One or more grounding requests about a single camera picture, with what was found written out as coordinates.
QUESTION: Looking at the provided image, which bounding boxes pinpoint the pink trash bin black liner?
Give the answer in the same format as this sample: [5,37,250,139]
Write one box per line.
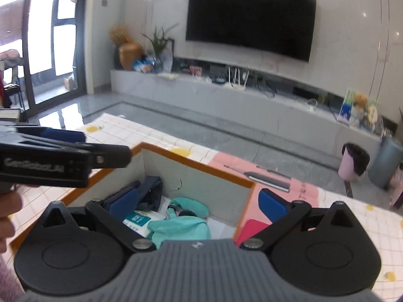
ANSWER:
[338,142,370,182]

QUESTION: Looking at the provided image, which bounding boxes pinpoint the red cardboard box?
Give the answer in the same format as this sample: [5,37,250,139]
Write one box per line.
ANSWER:
[236,219,271,247]

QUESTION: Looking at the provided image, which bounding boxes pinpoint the wall mounted black television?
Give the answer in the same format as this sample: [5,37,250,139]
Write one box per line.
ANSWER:
[186,0,317,62]

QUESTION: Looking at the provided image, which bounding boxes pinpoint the orange rimmed storage box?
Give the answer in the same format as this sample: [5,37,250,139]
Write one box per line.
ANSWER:
[9,142,255,253]

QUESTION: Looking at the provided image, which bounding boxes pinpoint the brown round vase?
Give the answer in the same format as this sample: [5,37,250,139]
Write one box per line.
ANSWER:
[118,42,144,70]

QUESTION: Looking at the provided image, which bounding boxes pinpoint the small pink heater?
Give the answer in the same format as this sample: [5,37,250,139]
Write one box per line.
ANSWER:
[389,168,403,209]

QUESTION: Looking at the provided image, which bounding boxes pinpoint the white wifi router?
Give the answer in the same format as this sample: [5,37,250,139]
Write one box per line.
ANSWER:
[227,67,250,91]

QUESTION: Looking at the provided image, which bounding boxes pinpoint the green plant in glass vase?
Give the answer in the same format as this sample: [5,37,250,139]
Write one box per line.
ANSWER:
[141,23,179,74]

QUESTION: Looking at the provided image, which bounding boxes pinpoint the dark navy cloth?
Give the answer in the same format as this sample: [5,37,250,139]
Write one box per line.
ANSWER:
[103,176,163,217]

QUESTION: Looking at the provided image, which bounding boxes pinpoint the grey blue cylindrical bin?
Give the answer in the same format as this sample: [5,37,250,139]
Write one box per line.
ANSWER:
[368,137,403,189]

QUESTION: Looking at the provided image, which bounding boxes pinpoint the person's left hand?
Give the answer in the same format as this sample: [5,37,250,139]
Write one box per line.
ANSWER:
[0,184,22,254]

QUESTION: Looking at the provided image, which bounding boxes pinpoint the grey tv console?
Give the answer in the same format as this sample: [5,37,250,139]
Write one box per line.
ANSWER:
[111,69,381,168]

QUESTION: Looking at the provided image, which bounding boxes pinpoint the white tissue packet teal label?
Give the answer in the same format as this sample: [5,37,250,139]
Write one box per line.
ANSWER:
[122,210,165,239]

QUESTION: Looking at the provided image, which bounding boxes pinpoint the colourful toy pile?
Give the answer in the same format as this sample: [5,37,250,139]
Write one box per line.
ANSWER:
[336,89,380,132]

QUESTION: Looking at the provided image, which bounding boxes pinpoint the teal plush doll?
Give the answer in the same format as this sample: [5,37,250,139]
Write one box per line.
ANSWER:
[148,198,211,249]

